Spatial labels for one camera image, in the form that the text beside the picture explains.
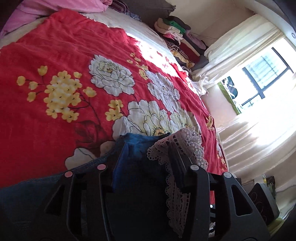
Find stack of folded clothes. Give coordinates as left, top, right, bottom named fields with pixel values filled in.
left=154, top=16, right=209, bottom=72

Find pink bed sheet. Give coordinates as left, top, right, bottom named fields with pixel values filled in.
left=1, top=0, right=112, bottom=38

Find window with dark frame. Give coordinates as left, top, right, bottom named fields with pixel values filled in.
left=218, top=38, right=295, bottom=114

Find striped purple pillow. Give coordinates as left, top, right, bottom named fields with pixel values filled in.
left=109, top=0, right=142, bottom=21

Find cream curtain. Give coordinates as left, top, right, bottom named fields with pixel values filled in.
left=192, top=15, right=295, bottom=191

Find red floral blanket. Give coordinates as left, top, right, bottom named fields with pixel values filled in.
left=1, top=9, right=228, bottom=187

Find grey padded headboard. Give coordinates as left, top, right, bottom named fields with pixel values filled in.
left=123, top=0, right=176, bottom=28

